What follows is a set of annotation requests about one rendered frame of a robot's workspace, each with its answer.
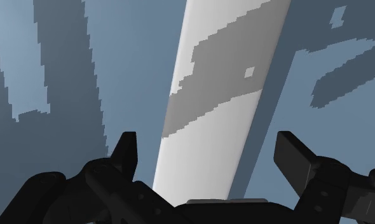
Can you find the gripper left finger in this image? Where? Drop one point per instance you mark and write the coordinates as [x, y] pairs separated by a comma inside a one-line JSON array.
[[107, 183]]

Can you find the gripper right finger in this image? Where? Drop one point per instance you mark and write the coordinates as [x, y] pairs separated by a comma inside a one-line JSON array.
[[327, 183]]

